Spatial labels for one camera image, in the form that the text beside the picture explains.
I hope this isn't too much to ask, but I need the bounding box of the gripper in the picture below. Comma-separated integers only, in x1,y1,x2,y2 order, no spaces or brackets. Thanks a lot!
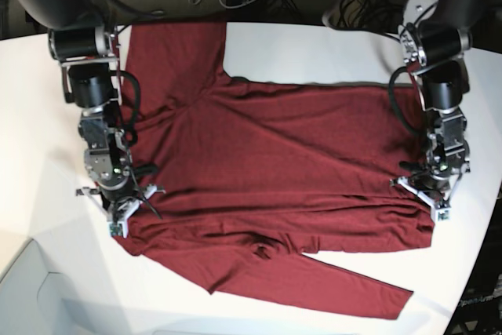
399,109,470,198
78,109,157,209

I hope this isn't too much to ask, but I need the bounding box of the dark red long-sleeve t-shirt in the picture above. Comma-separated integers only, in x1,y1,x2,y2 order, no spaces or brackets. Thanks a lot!
119,22,434,319

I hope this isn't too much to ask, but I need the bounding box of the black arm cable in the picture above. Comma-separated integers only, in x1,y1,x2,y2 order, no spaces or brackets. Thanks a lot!
117,70,142,147
387,66,431,144

